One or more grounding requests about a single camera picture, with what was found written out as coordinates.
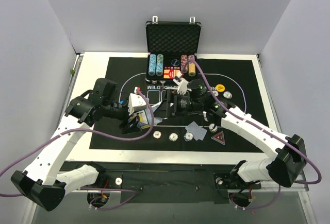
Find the yellow big blind button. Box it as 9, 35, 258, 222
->
216, 84, 225, 93

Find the blue backed card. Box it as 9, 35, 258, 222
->
185, 122, 200, 134
152, 101, 164, 114
192, 126, 207, 141

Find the blue playing card deck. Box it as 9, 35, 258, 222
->
128, 110, 152, 129

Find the blue chip stack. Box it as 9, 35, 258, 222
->
184, 132, 193, 142

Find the red chip stack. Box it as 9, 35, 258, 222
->
153, 131, 161, 139

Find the grey chip stack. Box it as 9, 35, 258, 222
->
169, 133, 178, 142

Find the red triangular dealer marker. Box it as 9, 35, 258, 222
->
211, 131, 225, 145

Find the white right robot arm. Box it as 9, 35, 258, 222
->
164, 78, 307, 187

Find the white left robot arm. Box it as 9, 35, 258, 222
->
11, 78, 128, 211

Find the purple and orange chip row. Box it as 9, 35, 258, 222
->
188, 55, 196, 77

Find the red playing card box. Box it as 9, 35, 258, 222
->
163, 66, 180, 79

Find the black poker felt mat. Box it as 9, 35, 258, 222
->
89, 57, 268, 153

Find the black dealer button in case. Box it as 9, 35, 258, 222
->
171, 59, 180, 66

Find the dark red chip row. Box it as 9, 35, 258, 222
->
180, 55, 188, 73

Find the green grey chip row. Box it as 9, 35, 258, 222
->
155, 54, 164, 76

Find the light blue chip row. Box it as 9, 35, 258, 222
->
148, 54, 157, 76

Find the black aluminium poker case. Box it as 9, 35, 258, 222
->
145, 16, 202, 84

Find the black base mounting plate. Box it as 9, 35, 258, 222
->
93, 163, 261, 204

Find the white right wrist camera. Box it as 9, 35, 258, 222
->
173, 71, 189, 95

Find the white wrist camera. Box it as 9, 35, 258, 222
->
127, 93, 147, 115
173, 71, 189, 95

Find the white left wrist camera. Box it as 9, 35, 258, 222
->
127, 93, 147, 115

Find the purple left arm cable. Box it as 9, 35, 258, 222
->
0, 87, 155, 211

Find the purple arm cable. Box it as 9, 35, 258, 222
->
0, 87, 155, 211
180, 59, 322, 211

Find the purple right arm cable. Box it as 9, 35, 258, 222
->
180, 59, 322, 211

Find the aluminium front rail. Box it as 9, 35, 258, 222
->
30, 169, 309, 194

